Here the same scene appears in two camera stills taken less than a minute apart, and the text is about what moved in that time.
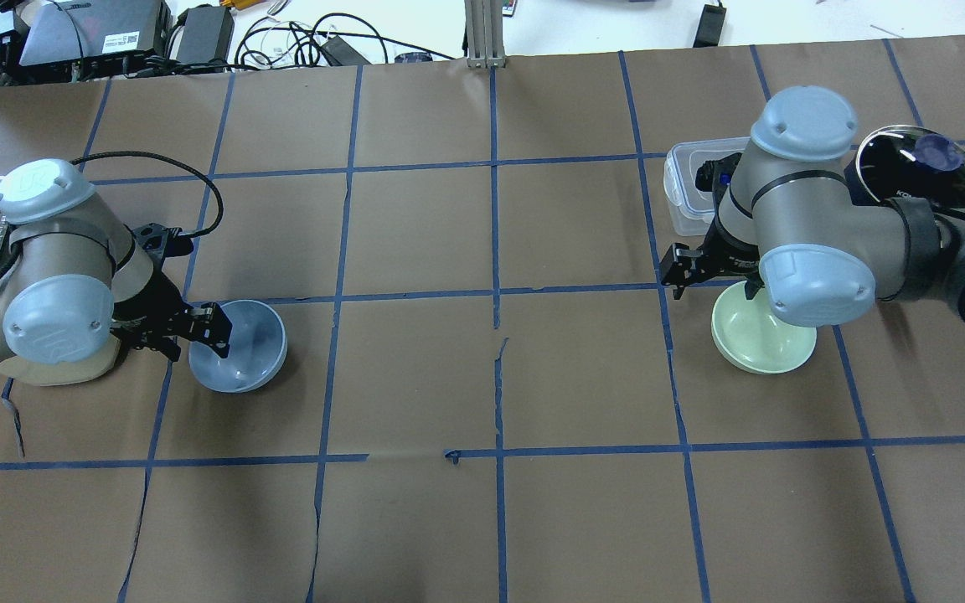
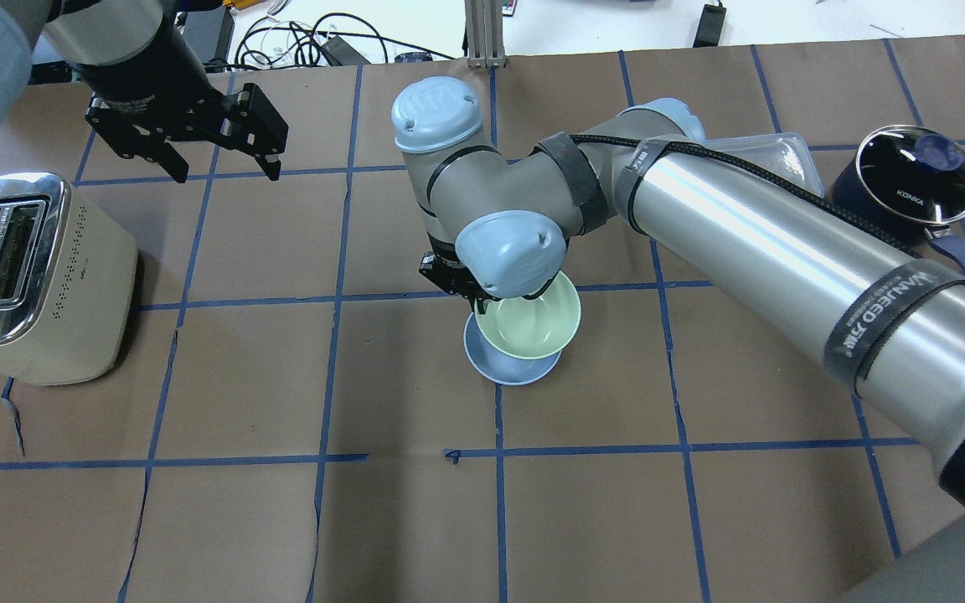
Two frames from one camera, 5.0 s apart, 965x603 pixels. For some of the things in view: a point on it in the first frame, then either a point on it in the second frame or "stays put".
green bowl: [752, 336] → [532, 328]
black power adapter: [710, 26] stays put
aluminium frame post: [485, 33] stays put
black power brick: [207, 35] stays put
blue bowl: [257, 349] → [501, 369]
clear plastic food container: [692, 208] → [786, 155]
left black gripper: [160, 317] → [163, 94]
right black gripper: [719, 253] → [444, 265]
